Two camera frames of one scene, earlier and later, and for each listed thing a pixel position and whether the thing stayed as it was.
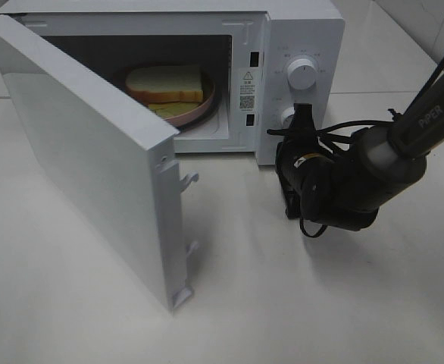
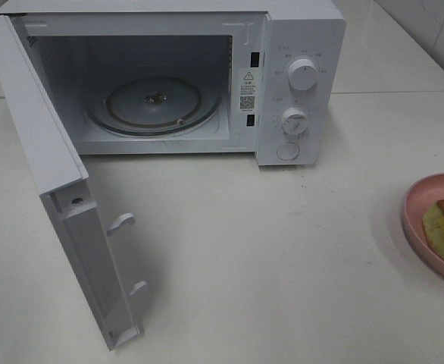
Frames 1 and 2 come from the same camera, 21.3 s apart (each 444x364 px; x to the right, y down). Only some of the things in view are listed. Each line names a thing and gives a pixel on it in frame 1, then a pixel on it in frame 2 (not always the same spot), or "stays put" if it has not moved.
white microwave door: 117,150 → 74,205
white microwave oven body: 220,73 stays put
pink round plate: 120,83 → 417,202
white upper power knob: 301,73 stays put
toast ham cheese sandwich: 166,90 → 443,224
